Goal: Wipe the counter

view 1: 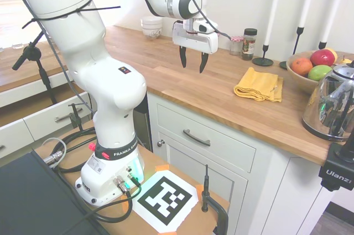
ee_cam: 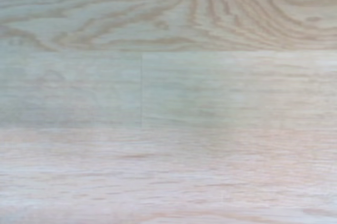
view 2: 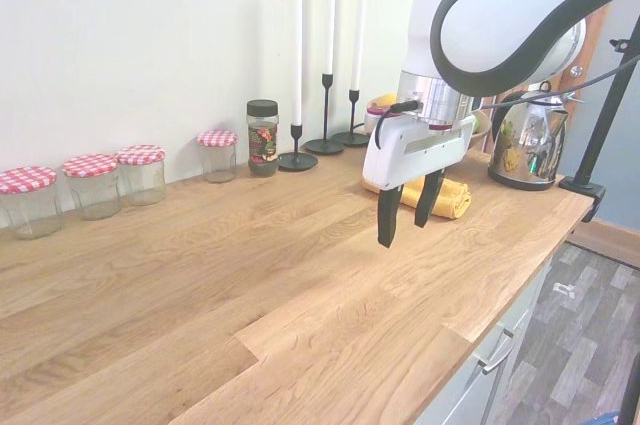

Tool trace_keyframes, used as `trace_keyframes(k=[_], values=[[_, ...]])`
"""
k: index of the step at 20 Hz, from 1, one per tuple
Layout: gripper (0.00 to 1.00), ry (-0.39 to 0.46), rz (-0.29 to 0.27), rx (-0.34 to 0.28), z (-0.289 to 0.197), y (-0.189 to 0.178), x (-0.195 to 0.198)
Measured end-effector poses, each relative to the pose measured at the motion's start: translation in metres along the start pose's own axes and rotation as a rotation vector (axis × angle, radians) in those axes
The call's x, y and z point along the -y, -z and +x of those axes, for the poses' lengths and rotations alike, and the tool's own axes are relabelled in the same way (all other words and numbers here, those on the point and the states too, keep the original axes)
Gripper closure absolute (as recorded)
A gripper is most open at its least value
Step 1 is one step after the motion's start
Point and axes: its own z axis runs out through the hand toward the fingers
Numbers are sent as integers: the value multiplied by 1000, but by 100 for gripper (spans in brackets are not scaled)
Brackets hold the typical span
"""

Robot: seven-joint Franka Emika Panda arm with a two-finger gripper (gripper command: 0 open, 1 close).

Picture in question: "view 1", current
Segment small jar red gingham lid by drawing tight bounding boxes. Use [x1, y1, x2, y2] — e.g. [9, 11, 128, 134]
[229, 35, 244, 56]

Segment red apple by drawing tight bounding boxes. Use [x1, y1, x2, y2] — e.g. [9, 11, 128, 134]
[309, 49, 336, 67]

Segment black zip tie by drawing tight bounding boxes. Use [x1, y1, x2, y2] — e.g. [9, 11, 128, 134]
[22, 0, 122, 29]

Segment grey cable with metal plug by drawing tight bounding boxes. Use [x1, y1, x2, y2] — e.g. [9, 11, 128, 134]
[41, 137, 67, 166]

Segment black camera boom stand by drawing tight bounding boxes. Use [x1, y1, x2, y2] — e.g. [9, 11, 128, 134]
[12, 29, 58, 106]

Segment stainless steel kettle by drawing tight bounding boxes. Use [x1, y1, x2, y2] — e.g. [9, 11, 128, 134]
[301, 60, 354, 139]

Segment thick black cable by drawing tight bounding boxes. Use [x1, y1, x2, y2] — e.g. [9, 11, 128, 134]
[54, 128, 98, 174]

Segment white bowl with floral print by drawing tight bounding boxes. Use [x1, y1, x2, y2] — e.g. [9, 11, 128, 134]
[142, 27, 163, 39]

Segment white drawer unit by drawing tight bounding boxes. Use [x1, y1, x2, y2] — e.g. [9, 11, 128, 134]
[0, 70, 96, 161]

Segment large black clamp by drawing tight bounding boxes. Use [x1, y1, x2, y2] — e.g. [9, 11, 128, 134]
[201, 164, 230, 235]

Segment thin black base cable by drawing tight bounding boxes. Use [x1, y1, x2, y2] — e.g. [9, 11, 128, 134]
[77, 182, 142, 223]

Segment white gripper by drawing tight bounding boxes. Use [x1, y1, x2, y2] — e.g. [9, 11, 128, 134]
[172, 19, 219, 74]

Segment wooden fruit bowl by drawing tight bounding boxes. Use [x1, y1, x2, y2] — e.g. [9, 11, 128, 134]
[286, 50, 354, 95]

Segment small black clamp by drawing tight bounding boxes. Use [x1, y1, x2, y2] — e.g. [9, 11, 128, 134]
[67, 103, 84, 133]

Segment orange fruit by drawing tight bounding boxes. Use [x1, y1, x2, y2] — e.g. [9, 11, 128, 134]
[291, 57, 314, 77]

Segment black Ulanzi camera mount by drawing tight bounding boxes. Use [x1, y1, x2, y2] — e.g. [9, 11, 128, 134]
[317, 124, 354, 191]

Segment black box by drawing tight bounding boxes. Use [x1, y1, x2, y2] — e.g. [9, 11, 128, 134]
[0, 149, 117, 235]

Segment white cabinet under wooden counter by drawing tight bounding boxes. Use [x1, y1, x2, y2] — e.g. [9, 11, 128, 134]
[146, 91, 342, 235]

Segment black white fiducial tag sheet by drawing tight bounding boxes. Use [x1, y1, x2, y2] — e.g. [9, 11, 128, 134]
[132, 170, 200, 234]

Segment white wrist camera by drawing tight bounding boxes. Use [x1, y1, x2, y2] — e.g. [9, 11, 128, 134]
[192, 19, 219, 35]

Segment yellow lemon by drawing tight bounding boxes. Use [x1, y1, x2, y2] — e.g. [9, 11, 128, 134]
[326, 48, 339, 64]

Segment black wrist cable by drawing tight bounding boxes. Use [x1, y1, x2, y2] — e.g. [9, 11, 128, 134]
[176, 0, 233, 40]

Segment short metal drawer handle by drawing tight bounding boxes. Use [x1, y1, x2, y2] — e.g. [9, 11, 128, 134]
[54, 107, 84, 123]

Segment yellow cloth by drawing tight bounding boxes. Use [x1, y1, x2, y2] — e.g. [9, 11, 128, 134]
[233, 66, 285, 103]

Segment green apple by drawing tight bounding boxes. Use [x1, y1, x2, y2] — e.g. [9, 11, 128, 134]
[308, 65, 333, 82]

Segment brown mounting board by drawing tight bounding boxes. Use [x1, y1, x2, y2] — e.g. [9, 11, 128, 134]
[32, 127, 230, 235]

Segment long metal drawer handle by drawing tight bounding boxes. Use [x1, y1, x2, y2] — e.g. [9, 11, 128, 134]
[182, 129, 211, 147]

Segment spice jar with black lid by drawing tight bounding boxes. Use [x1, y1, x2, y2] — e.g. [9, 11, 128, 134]
[241, 28, 258, 61]

